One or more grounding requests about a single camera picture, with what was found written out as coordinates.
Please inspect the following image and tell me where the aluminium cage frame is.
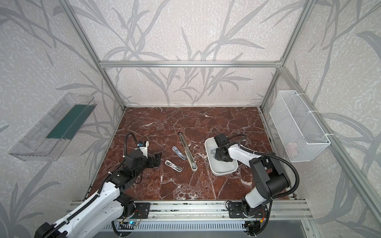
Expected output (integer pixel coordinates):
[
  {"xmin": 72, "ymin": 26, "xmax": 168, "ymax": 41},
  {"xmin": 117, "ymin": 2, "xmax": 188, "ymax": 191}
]
[{"xmin": 59, "ymin": 1, "xmax": 381, "ymax": 220}]

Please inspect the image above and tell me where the pink item in basket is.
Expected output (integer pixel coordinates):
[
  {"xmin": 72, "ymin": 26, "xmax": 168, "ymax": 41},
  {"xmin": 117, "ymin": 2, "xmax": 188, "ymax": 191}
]
[{"xmin": 285, "ymin": 142, "xmax": 298, "ymax": 158}]

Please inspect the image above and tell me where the white plastic tray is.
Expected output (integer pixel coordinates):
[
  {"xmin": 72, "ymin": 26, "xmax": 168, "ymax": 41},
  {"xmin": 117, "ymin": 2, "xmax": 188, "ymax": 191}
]
[{"xmin": 204, "ymin": 137, "xmax": 239, "ymax": 176}]

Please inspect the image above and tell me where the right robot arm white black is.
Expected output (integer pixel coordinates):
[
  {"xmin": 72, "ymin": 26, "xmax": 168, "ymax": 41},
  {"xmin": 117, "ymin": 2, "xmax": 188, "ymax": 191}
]
[{"xmin": 213, "ymin": 133, "xmax": 300, "ymax": 217}]

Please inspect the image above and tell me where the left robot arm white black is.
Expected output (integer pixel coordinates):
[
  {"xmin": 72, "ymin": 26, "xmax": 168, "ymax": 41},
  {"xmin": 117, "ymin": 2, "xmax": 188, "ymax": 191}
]
[{"xmin": 34, "ymin": 149, "xmax": 162, "ymax": 238}]

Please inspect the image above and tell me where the green circuit board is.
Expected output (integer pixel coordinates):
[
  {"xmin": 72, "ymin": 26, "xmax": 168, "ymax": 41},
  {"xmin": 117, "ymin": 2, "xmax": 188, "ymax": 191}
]
[{"xmin": 119, "ymin": 221, "xmax": 140, "ymax": 230}]

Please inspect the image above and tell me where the white wire mesh basket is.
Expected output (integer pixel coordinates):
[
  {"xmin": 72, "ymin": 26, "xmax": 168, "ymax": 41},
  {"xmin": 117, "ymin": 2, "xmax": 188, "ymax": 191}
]
[{"xmin": 270, "ymin": 90, "xmax": 330, "ymax": 162}]

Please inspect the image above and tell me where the blue staple remover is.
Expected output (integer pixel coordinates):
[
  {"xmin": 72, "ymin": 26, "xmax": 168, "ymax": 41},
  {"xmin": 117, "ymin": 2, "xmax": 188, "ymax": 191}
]
[{"xmin": 172, "ymin": 146, "xmax": 187, "ymax": 160}]

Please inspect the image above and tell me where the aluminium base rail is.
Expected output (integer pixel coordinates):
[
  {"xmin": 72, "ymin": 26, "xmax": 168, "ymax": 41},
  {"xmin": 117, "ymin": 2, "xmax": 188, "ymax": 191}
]
[{"xmin": 62, "ymin": 200, "xmax": 313, "ymax": 222}]

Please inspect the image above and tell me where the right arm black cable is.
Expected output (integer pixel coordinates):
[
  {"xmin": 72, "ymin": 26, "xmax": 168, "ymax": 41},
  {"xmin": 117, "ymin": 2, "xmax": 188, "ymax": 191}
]
[{"xmin": 227, "ymin": 133, "xmax": 300, "ymax": 200}]

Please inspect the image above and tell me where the clear plastic wall bin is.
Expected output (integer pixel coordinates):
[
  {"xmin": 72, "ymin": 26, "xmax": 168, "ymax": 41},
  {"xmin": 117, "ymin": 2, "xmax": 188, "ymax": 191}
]
[{"xmin": 9, "ymin": 93, "xmax": 97, "ymax": 162}]

